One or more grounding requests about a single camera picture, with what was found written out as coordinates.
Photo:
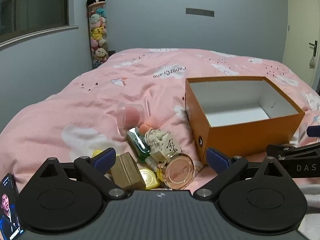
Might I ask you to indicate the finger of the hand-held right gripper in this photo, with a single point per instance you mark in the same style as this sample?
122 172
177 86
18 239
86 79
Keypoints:
313 131
292 148

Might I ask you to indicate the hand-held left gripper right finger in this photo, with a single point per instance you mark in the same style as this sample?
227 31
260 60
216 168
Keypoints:
218 159

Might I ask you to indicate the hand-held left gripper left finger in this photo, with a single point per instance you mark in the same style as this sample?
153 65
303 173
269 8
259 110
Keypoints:
103 159

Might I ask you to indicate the orange cardboard box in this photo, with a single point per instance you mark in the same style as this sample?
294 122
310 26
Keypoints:
237 140

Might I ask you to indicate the green glass bottle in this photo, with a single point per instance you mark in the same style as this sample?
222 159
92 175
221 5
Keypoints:
140 145

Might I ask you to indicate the gold round jar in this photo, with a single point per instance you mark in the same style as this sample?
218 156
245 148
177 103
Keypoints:
178 171

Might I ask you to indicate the small white bottle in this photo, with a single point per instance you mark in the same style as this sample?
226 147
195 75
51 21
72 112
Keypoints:
150 162

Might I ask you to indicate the beige calligraphy gift box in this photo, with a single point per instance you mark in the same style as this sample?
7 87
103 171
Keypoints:
165 147

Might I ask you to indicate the small yellow item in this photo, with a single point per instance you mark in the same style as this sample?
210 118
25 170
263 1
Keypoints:
97 152

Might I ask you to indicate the gold rectangular box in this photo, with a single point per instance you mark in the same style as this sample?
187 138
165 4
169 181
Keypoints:
126 170

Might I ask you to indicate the white cloth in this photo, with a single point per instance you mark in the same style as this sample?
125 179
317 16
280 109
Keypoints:
311 192

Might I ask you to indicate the clear plastic sponge case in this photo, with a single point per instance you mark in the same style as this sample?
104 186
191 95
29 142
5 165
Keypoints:
121 116

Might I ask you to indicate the yellow round case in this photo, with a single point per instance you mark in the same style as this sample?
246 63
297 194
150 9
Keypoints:
150 179

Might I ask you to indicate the orange makeup sponge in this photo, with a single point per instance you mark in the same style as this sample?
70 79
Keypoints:
144 128

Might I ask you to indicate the pink makeup sponge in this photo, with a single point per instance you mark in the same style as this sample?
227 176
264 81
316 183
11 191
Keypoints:
132 116

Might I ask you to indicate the pink printed blanket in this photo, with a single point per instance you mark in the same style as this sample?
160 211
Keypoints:
75 105

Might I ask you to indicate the hanging door charm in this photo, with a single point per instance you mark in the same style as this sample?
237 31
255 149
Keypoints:
312 62

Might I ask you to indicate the smartphone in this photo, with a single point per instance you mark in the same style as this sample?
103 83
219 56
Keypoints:
8 205

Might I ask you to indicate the cream door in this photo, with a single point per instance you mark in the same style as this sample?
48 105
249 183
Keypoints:
302 17

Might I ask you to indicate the clear tube of plush toys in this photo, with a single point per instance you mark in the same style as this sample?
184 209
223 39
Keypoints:
98 35

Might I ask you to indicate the window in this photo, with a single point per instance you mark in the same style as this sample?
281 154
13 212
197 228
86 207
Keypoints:
37 2

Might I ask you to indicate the grey wall plate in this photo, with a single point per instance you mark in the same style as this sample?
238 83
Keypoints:
200 12

